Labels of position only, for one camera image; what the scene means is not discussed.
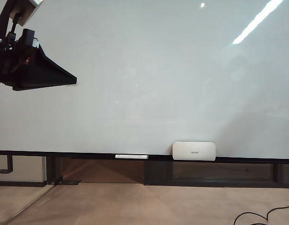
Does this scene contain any black triangular left gripper finger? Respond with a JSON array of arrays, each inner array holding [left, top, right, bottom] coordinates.
[[12, 44, 79, 92]]

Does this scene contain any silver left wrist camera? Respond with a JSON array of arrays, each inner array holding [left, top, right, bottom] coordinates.
[[7, 0, 44, 27]]

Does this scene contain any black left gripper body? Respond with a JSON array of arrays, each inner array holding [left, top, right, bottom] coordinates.
[[0, 25, 40, 83]]

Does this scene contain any black bent pipe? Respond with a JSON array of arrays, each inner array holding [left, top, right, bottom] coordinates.
[[0, 154, 14, 174]]

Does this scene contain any white rectangular board eraser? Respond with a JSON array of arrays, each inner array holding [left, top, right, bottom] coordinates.
[[171, 141, 217, 162]]

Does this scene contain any white marker pen black cap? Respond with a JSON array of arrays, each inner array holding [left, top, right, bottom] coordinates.
[[115, 154, 149, 160]]

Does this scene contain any black whiteboard tray rail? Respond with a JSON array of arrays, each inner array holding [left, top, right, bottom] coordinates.
[[0, 149, 289, 165]]

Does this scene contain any large white whiteboard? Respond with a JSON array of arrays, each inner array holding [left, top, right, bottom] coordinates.
[[0, 0, 289, 162]]

